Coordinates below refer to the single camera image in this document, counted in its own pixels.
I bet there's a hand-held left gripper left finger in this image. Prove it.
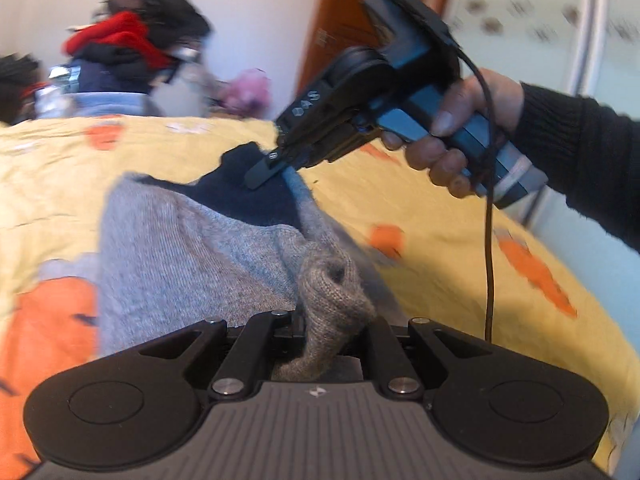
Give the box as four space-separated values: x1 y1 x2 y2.
135 310 306 402

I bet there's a navy and grey knit sweater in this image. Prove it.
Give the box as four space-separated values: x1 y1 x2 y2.
97 142 402 382

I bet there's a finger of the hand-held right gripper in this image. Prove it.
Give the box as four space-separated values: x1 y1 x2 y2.
244 149 293 192

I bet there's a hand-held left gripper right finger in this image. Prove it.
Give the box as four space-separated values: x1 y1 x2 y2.
362 317 502 401

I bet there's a wooden door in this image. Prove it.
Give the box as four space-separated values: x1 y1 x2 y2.
295 0 457 97

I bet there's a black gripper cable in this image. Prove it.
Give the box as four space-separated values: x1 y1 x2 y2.
446 39 502 344

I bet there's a light blue knit cloth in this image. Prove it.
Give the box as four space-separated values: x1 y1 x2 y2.
34 91 167 122

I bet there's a yellow printed bed sheet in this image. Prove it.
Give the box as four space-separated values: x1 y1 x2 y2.
0 115 640 480

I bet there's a person's right forearm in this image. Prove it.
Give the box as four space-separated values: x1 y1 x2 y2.
509 81 640 254

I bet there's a pink plastic bag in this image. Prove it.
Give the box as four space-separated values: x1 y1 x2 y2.
221 66 274 117

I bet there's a clear plastic bag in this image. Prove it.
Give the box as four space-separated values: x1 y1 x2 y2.
174 44 222 117

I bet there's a red garment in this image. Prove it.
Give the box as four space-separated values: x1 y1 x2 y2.
64 11 174 72

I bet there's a navy garment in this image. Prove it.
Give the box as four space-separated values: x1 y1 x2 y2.
69 42 154 97

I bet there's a person's right hand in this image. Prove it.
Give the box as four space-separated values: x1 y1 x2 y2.
381 67 526 199

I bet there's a black coat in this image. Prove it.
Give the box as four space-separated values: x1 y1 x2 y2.
0 54 42 127

